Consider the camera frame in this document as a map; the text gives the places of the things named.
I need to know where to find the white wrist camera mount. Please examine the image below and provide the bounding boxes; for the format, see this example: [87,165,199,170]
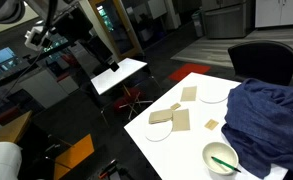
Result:
[23,25,54,52]

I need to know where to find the large tan cardboard sheet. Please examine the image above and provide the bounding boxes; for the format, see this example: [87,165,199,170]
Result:
[171,108,191,133]

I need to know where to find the red floor mat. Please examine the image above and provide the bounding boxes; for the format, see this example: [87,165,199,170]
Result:
[167,63,212,83]

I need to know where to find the red stool wooden legs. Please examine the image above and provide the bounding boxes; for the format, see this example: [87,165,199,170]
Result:
[113,84,154,122]

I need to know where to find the green pen black cap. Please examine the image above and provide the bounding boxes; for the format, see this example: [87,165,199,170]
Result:
[210,155,242,174]

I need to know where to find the dark blue knit cloth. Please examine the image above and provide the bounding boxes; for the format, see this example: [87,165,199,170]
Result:
[220,78,293,180]

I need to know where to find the white round coaster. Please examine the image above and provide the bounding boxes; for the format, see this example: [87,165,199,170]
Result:
[197,82,230,105]
[144,119,174,143]

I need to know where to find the grey trash bin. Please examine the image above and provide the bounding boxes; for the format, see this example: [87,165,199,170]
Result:
[191,9,206,38]

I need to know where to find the small white side table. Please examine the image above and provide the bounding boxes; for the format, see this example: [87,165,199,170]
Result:
[90,57,149,96]

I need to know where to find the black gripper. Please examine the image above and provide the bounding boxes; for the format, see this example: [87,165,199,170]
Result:
[53,8,121,77]

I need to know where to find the orange framed glass door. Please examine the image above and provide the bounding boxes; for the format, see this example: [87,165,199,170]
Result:
[88,0,144,62]

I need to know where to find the tan cardboard stack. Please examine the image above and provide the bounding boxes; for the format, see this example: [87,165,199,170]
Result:
[148,108,174,125]

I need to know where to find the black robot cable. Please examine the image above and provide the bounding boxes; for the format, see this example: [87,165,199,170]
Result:
[45,0,59,34]

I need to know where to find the tiny tan cardboard piece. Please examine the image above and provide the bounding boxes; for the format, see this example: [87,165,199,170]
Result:
[169,102,182,112]

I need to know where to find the white cabinet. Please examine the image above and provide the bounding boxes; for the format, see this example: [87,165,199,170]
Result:
[254,0,293,29]

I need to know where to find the light wooden desk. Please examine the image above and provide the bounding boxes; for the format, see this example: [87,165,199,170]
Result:
[0,110,33,148]

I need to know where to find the small tan cardboard square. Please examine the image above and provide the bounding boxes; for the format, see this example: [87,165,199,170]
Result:
[204,118,220,131]

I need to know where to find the stainless steel refrigerator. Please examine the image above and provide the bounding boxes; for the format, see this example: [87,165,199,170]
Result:
[200,0,254,40]

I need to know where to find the white rounded robot base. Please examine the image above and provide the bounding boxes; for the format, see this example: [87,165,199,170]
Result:
[0,141,23,180]

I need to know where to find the medium tan cardboard sheet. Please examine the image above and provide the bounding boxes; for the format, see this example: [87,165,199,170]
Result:
[180,85,198,103]

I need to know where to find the black office chair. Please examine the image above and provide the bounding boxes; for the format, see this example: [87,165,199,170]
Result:
[227,39,293,87]

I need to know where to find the cream ceramic bowl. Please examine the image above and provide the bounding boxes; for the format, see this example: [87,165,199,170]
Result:
[201,141,240,176]

